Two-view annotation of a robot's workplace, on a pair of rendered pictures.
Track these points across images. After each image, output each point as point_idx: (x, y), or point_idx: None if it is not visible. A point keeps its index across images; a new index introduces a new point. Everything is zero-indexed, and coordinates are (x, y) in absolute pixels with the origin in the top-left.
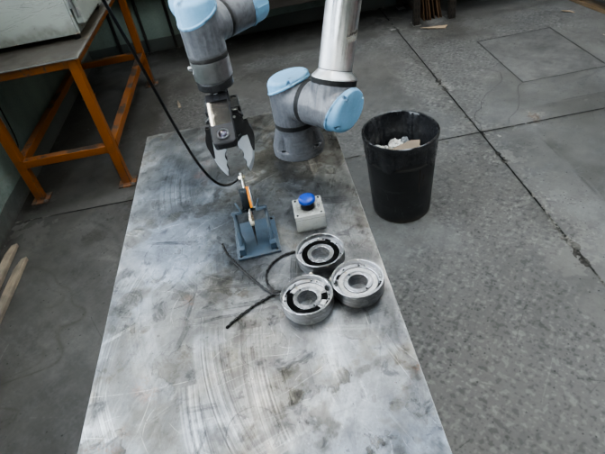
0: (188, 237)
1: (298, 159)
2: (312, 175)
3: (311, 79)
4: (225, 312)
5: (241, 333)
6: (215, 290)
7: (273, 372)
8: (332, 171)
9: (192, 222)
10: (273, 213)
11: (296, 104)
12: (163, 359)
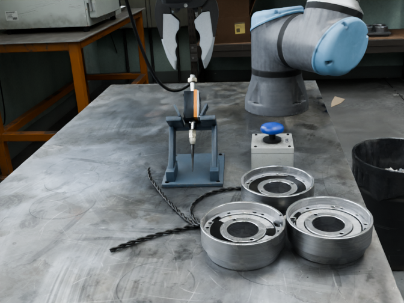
0: (110, 158)
1: (272, 113)
2: (286, 128)
3: (306, 5)
4: (118, 234)
5: (129, 261)
6: (117, 210)
7: None
8: (312, 128)
9: (122, 146)
10: (225, 153)
11: (282, 36)
12: (2, 270)
